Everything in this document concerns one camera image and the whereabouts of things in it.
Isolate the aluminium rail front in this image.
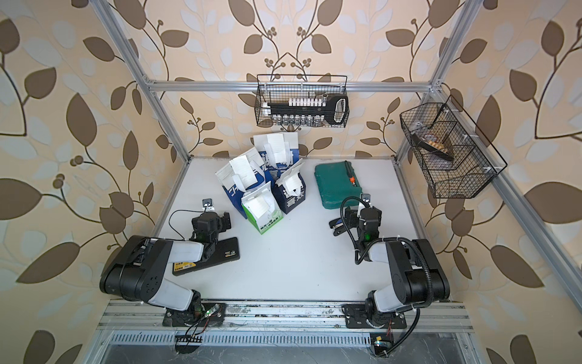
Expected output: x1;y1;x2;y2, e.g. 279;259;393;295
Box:
97;300;474;349

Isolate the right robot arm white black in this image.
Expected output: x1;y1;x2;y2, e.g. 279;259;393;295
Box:
328;206;450;321

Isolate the black corrugated cable conduit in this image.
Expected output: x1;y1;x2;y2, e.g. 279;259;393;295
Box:
339;195;435;309

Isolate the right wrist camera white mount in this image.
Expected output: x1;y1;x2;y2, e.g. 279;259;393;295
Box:
360;193;371;208

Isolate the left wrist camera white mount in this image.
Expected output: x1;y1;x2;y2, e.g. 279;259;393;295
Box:
202;198;215;212

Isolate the black socket tool set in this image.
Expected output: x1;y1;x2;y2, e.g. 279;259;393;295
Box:
256;93;350;127

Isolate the pale yellow receipt sheet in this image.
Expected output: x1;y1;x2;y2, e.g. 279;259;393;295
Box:
246;196;271;220

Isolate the right wall wire basket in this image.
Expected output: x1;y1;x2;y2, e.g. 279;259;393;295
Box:
400;96;508;199

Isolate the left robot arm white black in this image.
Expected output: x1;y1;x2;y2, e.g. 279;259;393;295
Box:
99;212;231;315

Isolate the black flat box yellow label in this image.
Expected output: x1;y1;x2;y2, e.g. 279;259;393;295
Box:
172;238;240;276

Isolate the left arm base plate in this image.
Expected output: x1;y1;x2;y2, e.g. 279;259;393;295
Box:
162;302;227;328

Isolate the dark brush in basket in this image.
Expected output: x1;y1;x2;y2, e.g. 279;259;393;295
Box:
411;133;454;162

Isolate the small blue white bag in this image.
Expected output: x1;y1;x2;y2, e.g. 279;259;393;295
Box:
272;159;306;214

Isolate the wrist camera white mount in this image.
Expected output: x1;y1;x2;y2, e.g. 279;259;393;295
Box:
202;198;215;212
360;193;371;208

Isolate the back wall wire basket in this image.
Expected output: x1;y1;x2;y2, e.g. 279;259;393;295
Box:
254;73;350;129

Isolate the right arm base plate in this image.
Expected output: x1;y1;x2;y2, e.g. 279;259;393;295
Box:
341;303;407;330

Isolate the large blue white tote bag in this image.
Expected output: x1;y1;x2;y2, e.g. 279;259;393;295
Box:
253;132;299;180

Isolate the green white tissue pack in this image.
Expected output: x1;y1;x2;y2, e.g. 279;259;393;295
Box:
241;184;283;234

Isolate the wall wire basket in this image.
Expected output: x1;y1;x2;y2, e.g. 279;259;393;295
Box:
254;73;350;129
400;96;508;199

